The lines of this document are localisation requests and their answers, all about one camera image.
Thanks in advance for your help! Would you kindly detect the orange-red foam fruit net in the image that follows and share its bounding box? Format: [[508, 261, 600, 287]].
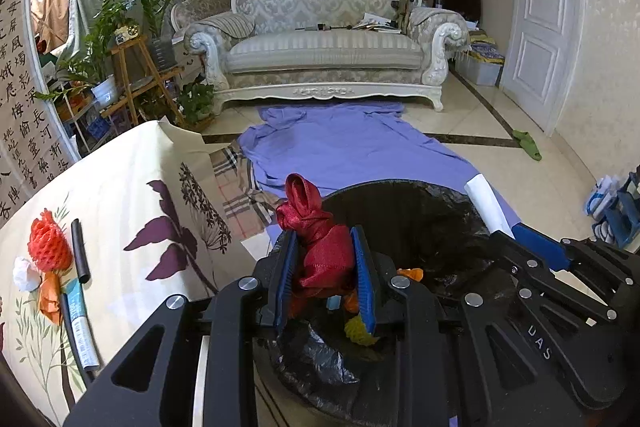
[[27, 209, 73, 272]]

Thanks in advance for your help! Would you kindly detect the dark red cloth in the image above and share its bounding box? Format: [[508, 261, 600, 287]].
[[276, 173, 355, 317]]

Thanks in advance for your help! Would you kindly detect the white paper tube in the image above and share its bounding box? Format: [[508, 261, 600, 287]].
[[464, 173, 514, 239]]

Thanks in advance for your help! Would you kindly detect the black lined trash bin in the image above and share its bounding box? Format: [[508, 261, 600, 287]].
[[255, 173, 496, 426]]

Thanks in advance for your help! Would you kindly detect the blue shoe rack basket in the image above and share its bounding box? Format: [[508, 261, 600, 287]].
[[584, 168, 639, 248]]

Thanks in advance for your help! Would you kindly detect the teal labelled tube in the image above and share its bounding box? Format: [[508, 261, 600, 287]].
[[62, 279, 100, 372]]

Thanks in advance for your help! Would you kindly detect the floral cream tablecloth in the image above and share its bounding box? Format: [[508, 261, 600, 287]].
[[1, 122, 255, 426]]

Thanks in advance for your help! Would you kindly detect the orange crumpled wrapper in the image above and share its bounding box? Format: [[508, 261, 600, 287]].
[[38, 271, 62, 326]]

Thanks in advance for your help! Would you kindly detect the black marker tube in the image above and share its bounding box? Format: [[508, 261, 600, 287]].
[[70, 219, 91, 285]]

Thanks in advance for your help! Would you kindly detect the white crumpled paper ball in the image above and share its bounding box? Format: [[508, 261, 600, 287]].
[[12, 257, 41, 293]]

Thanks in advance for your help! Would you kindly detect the plaid blanket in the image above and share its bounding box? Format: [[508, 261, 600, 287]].
[[209, 141, 283, 241]]

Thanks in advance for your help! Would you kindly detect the storage box with fabrics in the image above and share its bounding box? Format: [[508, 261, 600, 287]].
[[454, 28, 506, 87]]

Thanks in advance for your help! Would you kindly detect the white panel door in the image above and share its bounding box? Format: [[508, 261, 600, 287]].
[[501, 0, 580, 134]]

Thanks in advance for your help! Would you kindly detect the purple floor sheet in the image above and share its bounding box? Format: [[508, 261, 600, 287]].
[[236, 100, 524, 427]]

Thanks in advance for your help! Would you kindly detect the calligraphy folding screen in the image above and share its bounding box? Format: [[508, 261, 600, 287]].
[[0, 0, 79, 223]]

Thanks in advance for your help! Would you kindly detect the wooden plant stand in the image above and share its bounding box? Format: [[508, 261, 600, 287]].
[[100, 36, 186, 126]]

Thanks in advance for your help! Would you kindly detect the potted green plant white pot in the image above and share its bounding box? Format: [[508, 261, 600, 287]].
[[35, 0, 138, 103]]

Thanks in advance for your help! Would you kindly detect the ornate white grey sofa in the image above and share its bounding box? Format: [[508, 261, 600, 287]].
[[183, 0, 470, 113]]

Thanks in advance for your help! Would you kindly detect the ornate armchair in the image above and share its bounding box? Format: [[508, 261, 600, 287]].
[[170, 0, 230, 32]]

